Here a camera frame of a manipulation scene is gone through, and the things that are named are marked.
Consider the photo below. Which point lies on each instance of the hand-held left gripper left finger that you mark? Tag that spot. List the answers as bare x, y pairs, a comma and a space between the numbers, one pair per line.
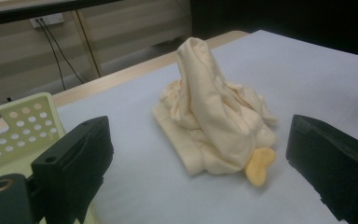
71, 161

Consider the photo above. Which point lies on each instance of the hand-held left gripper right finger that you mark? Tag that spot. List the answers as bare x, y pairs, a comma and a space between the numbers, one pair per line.
335, 165

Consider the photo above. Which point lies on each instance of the light green plastic basket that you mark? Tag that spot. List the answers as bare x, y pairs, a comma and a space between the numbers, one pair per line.
24, 133

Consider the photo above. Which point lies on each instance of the cream cloth garment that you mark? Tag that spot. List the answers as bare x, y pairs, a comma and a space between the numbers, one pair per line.
211, 118

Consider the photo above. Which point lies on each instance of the white table mat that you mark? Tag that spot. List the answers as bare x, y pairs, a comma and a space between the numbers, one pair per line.
167, 202

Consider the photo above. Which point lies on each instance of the black horizontal bar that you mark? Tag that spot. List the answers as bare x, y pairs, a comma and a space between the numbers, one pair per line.
28, 11

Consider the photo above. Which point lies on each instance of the white wall socket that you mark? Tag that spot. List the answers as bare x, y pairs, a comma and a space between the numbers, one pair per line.
48, 20

